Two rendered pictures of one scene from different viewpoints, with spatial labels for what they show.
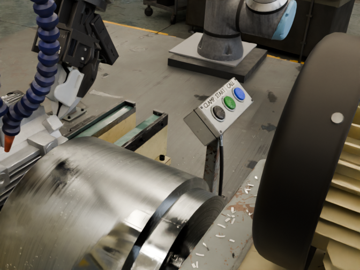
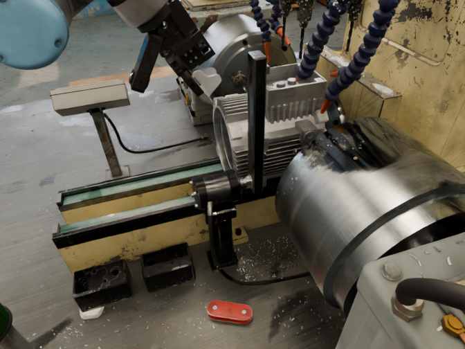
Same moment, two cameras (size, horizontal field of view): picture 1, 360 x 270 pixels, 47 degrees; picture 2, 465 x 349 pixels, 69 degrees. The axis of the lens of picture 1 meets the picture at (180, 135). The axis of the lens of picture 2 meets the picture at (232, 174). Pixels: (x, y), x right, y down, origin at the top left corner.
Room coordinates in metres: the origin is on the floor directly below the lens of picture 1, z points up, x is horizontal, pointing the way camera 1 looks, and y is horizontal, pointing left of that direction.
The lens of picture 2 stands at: (1.05, 0.71, 1.43)
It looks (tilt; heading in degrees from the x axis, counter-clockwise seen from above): 40 degrees down; 226
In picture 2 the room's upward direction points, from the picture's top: 2 degrees counter-clockwise
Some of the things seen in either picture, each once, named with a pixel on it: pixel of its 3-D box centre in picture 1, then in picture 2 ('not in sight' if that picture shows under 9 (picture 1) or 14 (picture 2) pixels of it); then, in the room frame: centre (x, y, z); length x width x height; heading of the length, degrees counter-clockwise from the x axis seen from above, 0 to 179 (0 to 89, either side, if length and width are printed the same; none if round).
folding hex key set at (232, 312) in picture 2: not in sight; (229, 311); (0.84, 0.46, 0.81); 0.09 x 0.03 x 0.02; 125
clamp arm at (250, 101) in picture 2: not in sight; (254, 131); (0.70, 0.40, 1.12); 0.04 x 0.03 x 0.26; 152
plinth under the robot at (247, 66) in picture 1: (219, 57); not in sight; (1.66, -0.14, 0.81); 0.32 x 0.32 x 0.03; 66
